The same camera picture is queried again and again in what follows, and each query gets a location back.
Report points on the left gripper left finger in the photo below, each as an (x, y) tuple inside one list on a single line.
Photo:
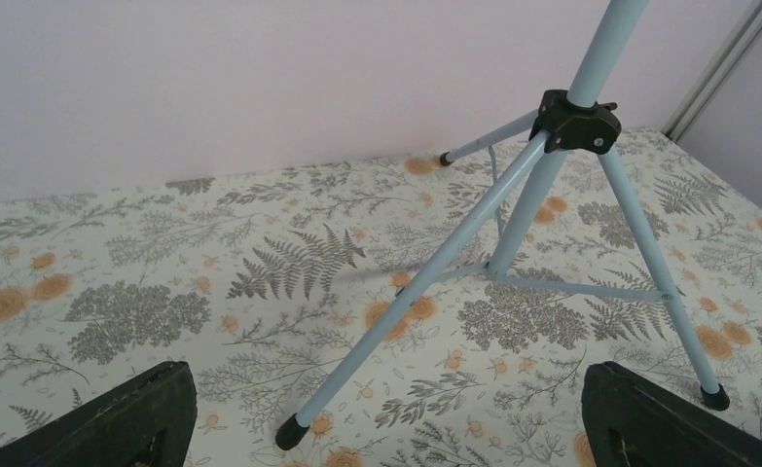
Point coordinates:
[(148, 420)]

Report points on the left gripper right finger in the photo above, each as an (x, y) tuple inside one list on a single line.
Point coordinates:
[(631, 421)]

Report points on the floral patterned table mat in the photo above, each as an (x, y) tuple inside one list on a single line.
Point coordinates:
[(264, 282)]

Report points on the light blue music stand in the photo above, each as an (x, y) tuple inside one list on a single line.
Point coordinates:
[(566, 120)]

